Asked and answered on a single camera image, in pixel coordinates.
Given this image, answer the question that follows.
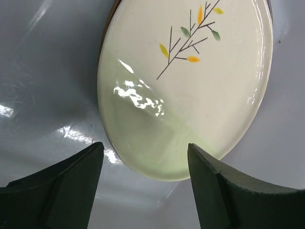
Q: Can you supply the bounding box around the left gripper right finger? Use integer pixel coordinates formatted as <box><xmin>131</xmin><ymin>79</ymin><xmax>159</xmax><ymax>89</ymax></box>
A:
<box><xmin>187</xmin><ymin>144</ymin><xmax>305</xmax><ymax>229</ymax></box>

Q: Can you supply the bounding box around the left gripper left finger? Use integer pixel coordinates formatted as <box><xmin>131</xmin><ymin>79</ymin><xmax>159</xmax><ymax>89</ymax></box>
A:
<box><xmin>0</xmin><ymin>142</ymin><xmax>104</xmax><ymax>229</ymax></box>

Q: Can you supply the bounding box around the cream leaf pattern plate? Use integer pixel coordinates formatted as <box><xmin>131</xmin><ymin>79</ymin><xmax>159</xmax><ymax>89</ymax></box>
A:
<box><xmin>100</xmin><ymin>0</ymin><xmax>273</xmax><ymax>181</ymax></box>

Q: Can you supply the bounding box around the grey reindeer plate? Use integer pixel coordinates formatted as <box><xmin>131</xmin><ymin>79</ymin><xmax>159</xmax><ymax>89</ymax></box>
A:
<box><xmin>97</xmin><ymin>0</ymin><xmax>123</xmax><ymax>165</ymax></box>

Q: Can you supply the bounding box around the white plastic bin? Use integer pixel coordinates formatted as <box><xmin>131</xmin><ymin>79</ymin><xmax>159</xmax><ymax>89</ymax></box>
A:
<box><xmin>0</xmin><ymin>0</ymin><xmax>305</xmax><ymax>229</ymax></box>

